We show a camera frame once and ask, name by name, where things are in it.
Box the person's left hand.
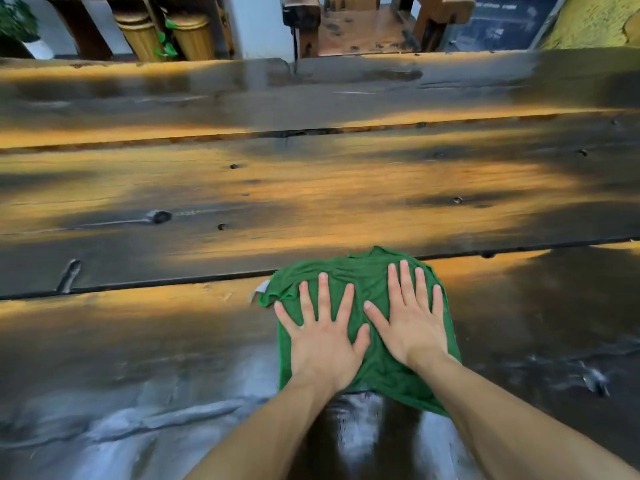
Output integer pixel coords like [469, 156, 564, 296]
[273, 272, 372, 394]

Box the person's right hand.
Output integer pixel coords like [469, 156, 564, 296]
[363, 260, 449, 371]

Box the green cleaning cloth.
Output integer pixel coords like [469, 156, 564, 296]
[257, 246, 462, 418]

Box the person's right forearm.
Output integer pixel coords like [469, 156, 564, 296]
[407, 347, 640, 480]

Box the person's left forearm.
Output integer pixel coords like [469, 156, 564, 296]
[184, 375, 337, 480]

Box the wooden chair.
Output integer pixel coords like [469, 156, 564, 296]
[281, 0, 477, 59]

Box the bamboo basket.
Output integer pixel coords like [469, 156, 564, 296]
[162, 9, 217, 62]
[112, 9, 166, 62]

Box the yellow cushion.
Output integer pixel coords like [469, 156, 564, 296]
[541, 0, 640, 50]

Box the potted green plant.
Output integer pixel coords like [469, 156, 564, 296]
[0, 0, 55, 60]

